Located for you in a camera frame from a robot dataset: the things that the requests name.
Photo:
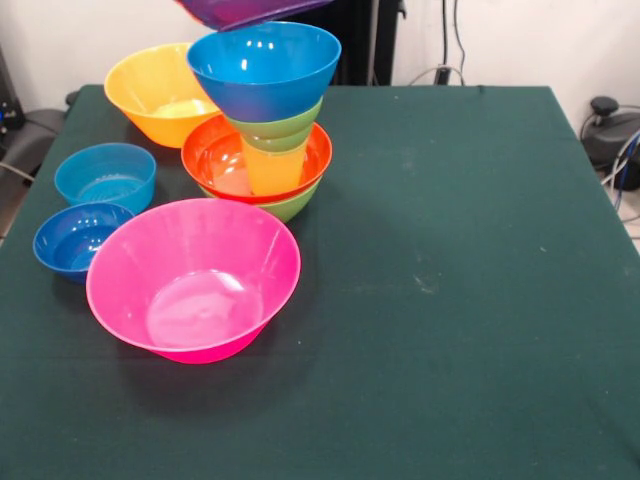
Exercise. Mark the yellow plastic cup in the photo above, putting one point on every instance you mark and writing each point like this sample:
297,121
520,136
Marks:
274,172

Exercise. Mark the small green ribbed bowl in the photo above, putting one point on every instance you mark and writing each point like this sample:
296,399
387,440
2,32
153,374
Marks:
280,130

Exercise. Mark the red plastic bowl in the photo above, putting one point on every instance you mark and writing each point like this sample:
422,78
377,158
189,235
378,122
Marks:
215,170

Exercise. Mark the pink plastic bowl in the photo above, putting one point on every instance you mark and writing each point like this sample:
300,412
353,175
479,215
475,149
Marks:
195,280

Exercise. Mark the bright blue plastic bowl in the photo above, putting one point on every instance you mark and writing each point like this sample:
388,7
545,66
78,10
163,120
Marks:
250,85

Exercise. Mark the purple plastic bowl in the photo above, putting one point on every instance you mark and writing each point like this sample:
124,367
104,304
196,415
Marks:
240,12

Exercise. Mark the large green plastic bowl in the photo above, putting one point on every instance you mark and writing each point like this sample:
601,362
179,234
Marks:
290,206

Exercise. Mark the dark green table cloth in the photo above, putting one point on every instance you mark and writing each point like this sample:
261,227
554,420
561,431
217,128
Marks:
400,390

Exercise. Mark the translucent teal plastic bowl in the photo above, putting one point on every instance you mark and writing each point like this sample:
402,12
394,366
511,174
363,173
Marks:
100,175

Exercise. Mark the orange plastic bowl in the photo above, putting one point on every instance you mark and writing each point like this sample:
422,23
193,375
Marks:
145,85

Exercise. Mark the small dark blue bowl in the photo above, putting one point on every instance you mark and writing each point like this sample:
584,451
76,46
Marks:
70,240

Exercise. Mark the black pedestal foot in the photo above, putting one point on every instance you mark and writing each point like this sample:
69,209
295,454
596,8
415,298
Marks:
607,130
30,135

